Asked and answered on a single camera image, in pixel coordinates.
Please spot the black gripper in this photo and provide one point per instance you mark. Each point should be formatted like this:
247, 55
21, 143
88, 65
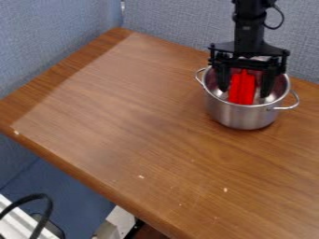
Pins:
251, 53

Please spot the stainless steel pot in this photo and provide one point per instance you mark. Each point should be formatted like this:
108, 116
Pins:
245, 117

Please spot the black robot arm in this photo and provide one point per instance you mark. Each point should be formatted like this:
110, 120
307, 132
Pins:
249, 9

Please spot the red rectangular block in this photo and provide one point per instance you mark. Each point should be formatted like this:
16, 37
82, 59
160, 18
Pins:
243, 87

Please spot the white equipment under table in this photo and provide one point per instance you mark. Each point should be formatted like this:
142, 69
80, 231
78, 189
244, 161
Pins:
18, 225

